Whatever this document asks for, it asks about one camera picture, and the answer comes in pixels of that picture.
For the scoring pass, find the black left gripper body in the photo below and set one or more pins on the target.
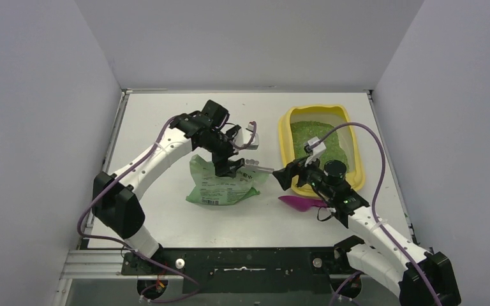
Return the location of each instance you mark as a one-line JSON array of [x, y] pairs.
[[221, 151]]

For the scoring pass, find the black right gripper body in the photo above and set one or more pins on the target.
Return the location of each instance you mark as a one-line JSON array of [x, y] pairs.
[[293, 172]]

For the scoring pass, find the white bag sealing clip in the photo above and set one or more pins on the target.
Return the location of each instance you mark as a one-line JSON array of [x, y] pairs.
[[253, 166]]

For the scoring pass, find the magenta plastic scoop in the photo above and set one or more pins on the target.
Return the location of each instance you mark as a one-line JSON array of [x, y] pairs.
[[302, 204]]

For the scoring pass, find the green cat litter bag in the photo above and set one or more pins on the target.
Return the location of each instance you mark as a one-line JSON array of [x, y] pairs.
[[222, 191]]

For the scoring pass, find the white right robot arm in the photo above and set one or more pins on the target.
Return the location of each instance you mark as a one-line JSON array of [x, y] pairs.
[[413, 274]]

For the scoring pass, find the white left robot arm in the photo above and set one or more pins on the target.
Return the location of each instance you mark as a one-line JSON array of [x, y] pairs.
[[116, 196]]

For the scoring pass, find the green litter in box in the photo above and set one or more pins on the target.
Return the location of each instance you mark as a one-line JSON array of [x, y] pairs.
[[305, 130]]

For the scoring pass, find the yellow litter box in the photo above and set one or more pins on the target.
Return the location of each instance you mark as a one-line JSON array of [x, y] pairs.
[[329, 114]]

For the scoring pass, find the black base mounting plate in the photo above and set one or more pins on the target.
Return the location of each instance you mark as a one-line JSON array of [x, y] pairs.
[[241, 270]]

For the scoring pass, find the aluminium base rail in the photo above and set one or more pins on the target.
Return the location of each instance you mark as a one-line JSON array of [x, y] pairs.
[[93, 277]]

